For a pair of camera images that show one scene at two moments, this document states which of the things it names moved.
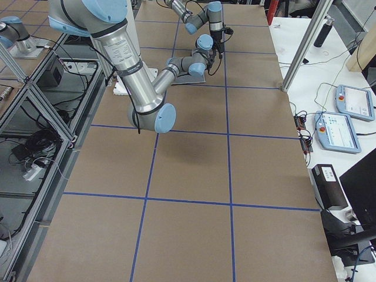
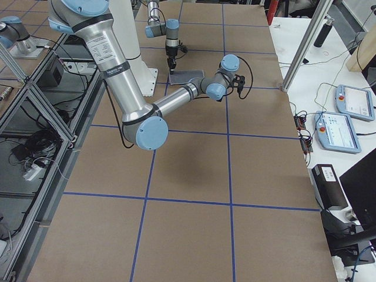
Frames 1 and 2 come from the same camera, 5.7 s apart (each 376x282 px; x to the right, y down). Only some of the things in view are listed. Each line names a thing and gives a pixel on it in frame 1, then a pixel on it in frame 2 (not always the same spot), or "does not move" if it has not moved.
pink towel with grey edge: [185, 77] does not move
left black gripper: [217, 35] → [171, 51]
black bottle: [324, 33] does not move
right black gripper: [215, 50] → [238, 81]
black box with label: [328, 186] does not move
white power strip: [32, 172] does not move
